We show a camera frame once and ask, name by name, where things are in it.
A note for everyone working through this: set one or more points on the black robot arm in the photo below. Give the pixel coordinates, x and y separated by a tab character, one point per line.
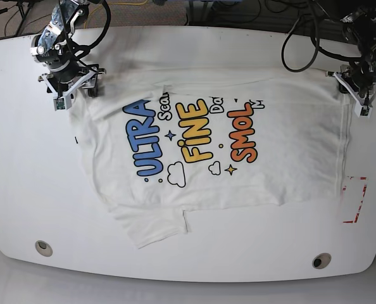
56	50
359	18

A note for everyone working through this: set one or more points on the right table cable grommet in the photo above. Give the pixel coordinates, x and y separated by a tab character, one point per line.
321	261

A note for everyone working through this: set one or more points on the left table cable grommet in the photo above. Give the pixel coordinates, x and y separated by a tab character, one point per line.
43	248

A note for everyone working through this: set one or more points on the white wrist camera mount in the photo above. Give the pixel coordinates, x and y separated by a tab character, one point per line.
63	98
363	103

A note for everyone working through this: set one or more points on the table cable grommet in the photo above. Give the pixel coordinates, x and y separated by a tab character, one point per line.
43	248
321	261

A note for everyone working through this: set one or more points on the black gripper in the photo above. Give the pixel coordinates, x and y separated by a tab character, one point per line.
361	77
68	73

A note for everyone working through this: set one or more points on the black tripod stand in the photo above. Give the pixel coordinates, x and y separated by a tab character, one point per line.
24	8

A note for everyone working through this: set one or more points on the white printed t-shirt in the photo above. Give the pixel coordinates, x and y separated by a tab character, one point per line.
153	152

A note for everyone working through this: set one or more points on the red tape rectangle marking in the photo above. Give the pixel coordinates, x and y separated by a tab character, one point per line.
352	198

